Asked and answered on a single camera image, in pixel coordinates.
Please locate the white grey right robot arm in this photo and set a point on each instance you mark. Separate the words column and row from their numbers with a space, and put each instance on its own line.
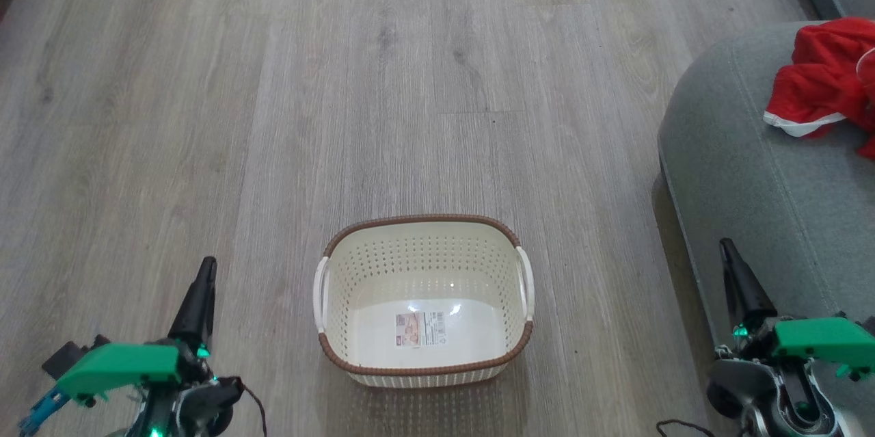
column 786, row 403

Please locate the red garment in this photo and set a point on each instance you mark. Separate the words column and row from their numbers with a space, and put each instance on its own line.
column 820, row 81

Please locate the grey fabric sofa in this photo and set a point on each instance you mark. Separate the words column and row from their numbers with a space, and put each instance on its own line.
column 765, row 204

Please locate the paper label sticker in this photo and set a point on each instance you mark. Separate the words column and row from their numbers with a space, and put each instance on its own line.
column 420, row 329

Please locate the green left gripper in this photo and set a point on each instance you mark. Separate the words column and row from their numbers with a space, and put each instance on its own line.
column 119, row 363

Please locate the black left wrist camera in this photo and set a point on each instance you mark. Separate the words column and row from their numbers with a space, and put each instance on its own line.
column 68, row 355

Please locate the cream laundry basket brown rim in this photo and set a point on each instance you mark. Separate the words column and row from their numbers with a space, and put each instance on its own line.
column 424, row 286

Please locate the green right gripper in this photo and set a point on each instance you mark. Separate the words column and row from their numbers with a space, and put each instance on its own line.
column 824, row 341

